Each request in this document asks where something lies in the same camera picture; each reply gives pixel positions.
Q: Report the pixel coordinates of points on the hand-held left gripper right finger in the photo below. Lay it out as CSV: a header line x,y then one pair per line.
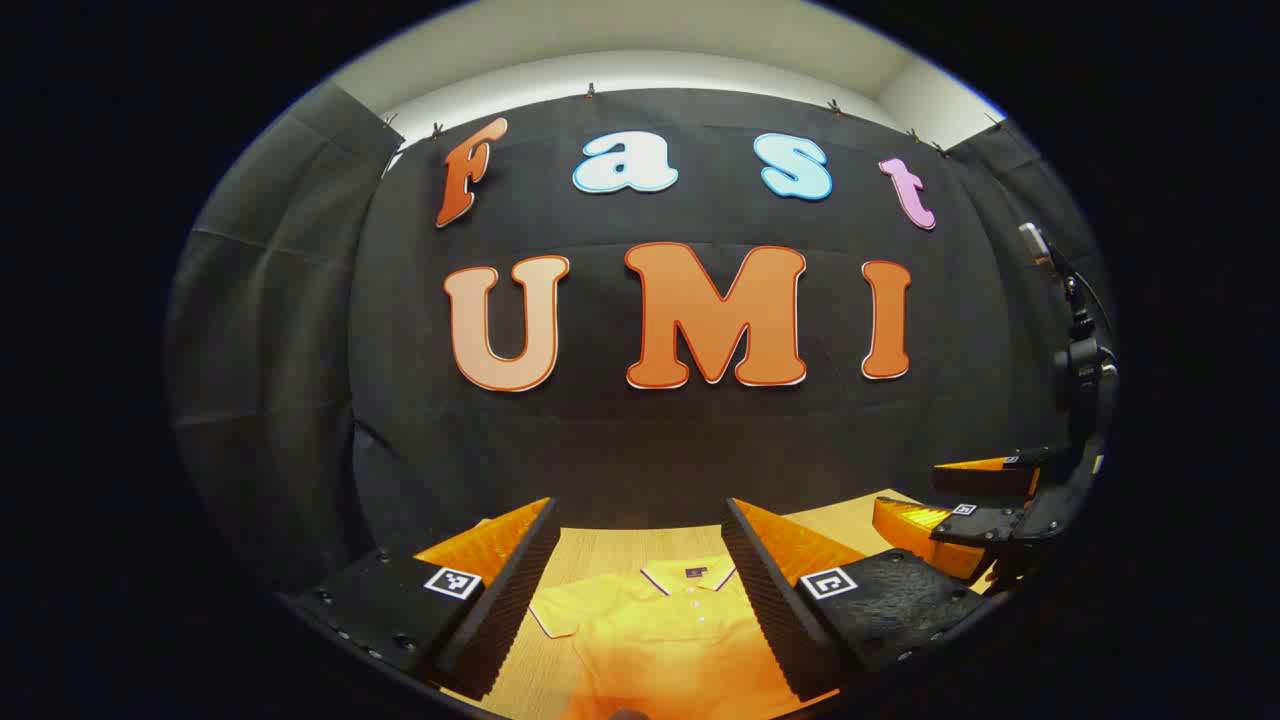
x,y
765,600

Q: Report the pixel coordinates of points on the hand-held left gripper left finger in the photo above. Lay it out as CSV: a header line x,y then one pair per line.
x,y
515,600

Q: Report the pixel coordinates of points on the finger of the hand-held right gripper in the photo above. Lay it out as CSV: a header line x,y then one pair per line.
x,y
985,527
985,478

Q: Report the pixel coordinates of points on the orange polo T-shirt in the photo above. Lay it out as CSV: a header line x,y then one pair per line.
x,y
660,640

